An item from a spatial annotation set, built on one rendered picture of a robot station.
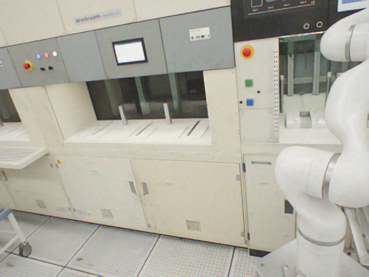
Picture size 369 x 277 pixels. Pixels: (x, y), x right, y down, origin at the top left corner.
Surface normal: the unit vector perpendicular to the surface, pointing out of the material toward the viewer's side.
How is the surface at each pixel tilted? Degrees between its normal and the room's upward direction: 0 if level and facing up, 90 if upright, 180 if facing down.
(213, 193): 90
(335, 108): 54
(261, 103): 90
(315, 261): 90
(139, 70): 90
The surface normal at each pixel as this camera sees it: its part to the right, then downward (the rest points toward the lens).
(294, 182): -0.68, 0.43
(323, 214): -0.08, -0.61
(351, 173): -0.51, -0.33
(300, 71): -0.34, 0.43
